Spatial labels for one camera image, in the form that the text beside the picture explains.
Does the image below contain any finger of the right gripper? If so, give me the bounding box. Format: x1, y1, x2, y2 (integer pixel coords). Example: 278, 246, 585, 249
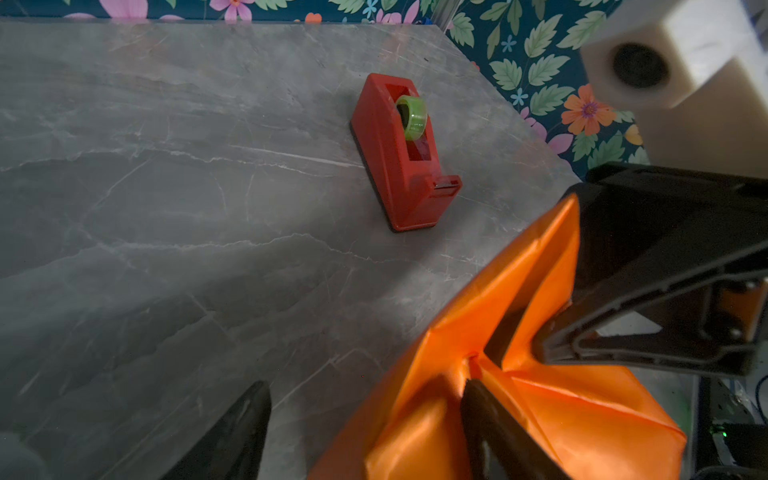
532, 162, 767, 377

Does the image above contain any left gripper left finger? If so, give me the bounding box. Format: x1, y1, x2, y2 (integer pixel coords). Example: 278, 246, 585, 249
163, 381, 272, 480

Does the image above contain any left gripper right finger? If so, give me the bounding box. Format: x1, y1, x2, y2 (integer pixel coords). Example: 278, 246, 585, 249
460, 380, 569, 480

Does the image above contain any yellow wrapping paper sheet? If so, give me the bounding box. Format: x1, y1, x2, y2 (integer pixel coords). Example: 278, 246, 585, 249
310, 195, 686, 479

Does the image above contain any red tape dispenser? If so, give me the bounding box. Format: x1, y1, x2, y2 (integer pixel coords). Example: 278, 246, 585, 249
350, 73, 463, 232

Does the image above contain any green tape roll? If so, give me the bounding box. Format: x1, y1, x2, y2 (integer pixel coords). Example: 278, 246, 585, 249
395, 95, 428, 141

